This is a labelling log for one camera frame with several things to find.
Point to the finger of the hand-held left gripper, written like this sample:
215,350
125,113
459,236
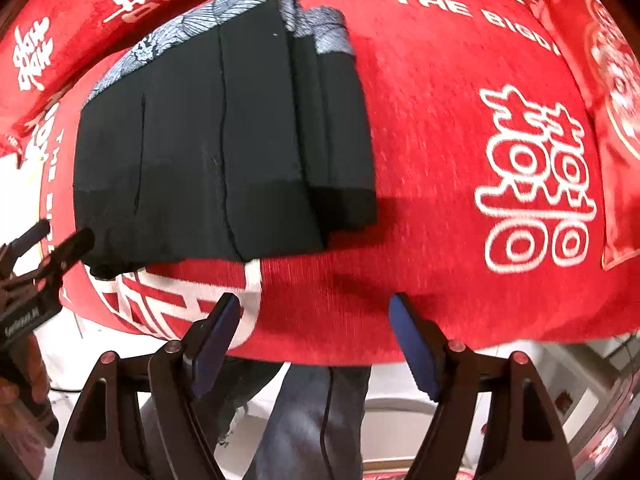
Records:
70,250
30,237

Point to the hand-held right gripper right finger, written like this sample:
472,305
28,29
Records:
415,345

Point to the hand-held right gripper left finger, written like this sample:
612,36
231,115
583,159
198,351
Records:
220,340

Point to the black pants with patterned waistband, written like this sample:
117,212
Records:
200,160

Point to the person's left hand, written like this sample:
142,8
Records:
12,390

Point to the white cloth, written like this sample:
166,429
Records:
20,195

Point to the person's legs in jeans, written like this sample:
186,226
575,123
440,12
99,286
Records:
300,410

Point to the white cabinet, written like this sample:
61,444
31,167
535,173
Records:
565,375

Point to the red printed blanket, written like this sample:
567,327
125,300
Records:
425,160

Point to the long red printed cushion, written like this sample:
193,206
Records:
75,10

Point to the red printed pillow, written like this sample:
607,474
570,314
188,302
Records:
615,160

